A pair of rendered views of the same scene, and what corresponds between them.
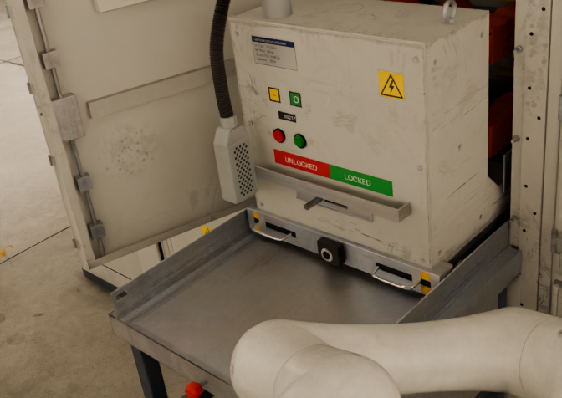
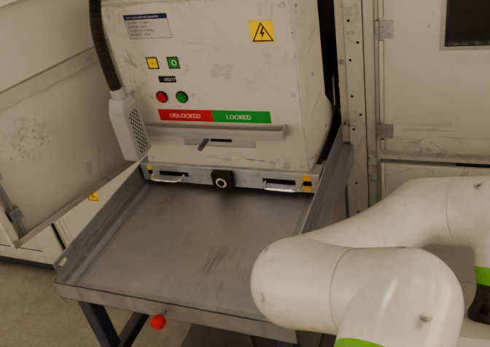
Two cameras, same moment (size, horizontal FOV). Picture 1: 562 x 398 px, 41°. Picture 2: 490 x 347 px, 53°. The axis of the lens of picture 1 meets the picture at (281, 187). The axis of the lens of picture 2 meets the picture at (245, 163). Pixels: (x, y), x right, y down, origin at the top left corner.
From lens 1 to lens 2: 40 cm
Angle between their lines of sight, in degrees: 18
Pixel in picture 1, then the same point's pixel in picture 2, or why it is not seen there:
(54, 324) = not seen: outside the picture
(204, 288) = (128, 235)
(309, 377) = (380, 282)
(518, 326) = (434, 191)
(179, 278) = (103, 234)
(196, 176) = (87, 148)
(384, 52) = (252, 4)
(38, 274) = not seen: outside the picture
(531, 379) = (461, 228)
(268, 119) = (149, 86)
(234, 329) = (171, 262)
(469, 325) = (403, 200)
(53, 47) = not seen: outside the picture
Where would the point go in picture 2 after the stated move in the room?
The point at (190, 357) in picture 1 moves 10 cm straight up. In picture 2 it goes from (144, 295) to (132, 264)
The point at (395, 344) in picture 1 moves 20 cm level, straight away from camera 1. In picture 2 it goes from (372, 230) to (319, 166)
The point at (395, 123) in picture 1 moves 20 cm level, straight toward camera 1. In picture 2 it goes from (267, 63) to (299, 95)
